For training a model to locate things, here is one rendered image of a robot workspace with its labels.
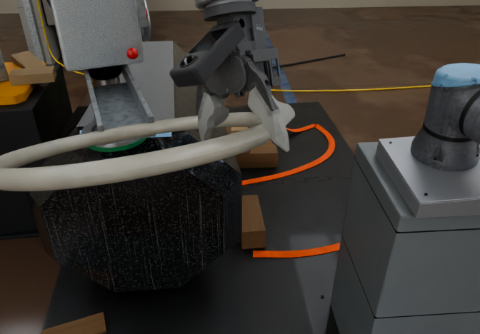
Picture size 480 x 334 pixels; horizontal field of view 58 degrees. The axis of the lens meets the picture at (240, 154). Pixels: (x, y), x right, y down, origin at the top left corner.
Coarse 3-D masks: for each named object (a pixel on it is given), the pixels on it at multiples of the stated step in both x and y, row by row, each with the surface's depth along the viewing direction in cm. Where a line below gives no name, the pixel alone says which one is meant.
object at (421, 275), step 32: (352, 192) 156; (384, 192) 127; (352, 224) 158; (384, 224) 127; (416, 224) 118; (448, 224) 119; (352, 256) 159; (384, 256) 128; (416, 256) 125; (448, 256) 126; (352, 288) 160; (384, 288) 131; (416, 288) 132; (448, 288) 133; (352, 320) 162; (384, 320) 140; (416, 320) 141; (448, 320) 142
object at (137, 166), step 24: (168, 120) 97; (192, 120) 95; (240, 120) 87; (48, 144) 84; (72, 144) 88; (96, 144) 93; (192, 144) 55; (216, 144) 56; (240, 144) 58; (0, 168) 57; (24, 168) 54; (48, 168) 52; (72, 168) 51; (96, 168) 51; (120, 168) 51; (144, 168) 52; (168, 168) 53
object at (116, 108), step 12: (84, 72) 122; (120, 84) 125; (132, 84) 113; (96, 96) 117; (108, 96) 117; (120, 96) 117; (132, 96) 117; (96, 108) 100; (108, 108) 110; (120, 108) 110; (132, 108) 110; (144, 108) 100; (96, 120) 95; (108, 120) 104; (120, 120) 104; (132, 120) 104; (144, 120) 103
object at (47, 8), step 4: (44, 0) 425; (44, 4) 427; (48, 4) 427; (44, 8) 429; (48, 8) 429; (48, 12) 431; (48, 16) 433; (52, 16) 434; (48, 20) 435; (52, 20) 435; (48, 24) 437; (52, 24) 438
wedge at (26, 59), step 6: (12, 54) 234; (18, 54) 235; (24, 54) 236; (30, 54) 236; (12, 60) 235; (18, 60) 230; (24, 60) 231; (30, 60) 232; (36, 60) 233; (24, 66) 226; (30, 66) 227; (36, 66) 228
